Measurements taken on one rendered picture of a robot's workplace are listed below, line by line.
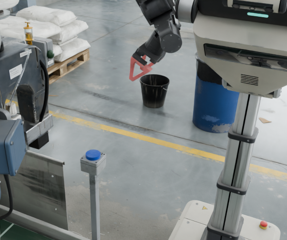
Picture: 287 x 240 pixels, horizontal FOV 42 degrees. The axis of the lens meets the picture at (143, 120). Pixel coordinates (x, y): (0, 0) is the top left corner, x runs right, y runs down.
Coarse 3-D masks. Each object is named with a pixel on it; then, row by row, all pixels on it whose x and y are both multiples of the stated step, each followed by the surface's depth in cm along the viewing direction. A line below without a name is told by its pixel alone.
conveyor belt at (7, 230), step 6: (0, 222) 181; (6, 222) 181; (0, 228) 178; (6, 228) 178; (12, 228) 178; (18, 228) 178; (24, 228) 178; (0, 234) 175; (6, 234) 175; (12, 234) 175; (18, 234) 175; (24, 234) 175; (30, 234) 175; (36, 234) 175
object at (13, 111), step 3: (12, 102) 109; (6, 105) 107; (12, 105) 107; (15, 105) 108; (6, 108) 107; (12, 108) 107; (15, 108) 108; (9, 111) 108; (12, 111) 108; (15, 111) 109; (12, 114) 108; (15, 114) 109; (18, 114) 111; (12, 117) 109; (15, 117) 109; (18, 117) 110
